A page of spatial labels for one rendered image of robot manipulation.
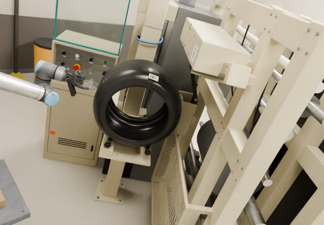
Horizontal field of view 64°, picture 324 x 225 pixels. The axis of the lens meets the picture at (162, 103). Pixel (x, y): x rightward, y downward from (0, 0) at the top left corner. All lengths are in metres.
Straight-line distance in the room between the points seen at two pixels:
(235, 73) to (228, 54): 0.11
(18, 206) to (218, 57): 1.41
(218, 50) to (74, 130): 1.82
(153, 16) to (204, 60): 0.67
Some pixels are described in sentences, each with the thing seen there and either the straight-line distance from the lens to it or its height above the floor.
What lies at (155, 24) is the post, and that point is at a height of 1.68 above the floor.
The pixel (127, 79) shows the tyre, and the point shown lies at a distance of 1.53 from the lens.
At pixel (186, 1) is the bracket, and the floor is 1.83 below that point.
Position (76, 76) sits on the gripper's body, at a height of 1.31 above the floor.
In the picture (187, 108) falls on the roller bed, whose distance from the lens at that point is 1.98.
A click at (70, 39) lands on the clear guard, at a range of 2.32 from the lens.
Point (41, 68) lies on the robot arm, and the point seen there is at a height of 1.31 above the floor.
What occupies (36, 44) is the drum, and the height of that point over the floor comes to 0.65.
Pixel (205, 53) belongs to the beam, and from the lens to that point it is 1.23.
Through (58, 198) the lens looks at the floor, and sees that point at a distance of 2.63.
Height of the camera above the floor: 2.02
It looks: 27 degrees down
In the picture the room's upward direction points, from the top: 18 degrees clockwise
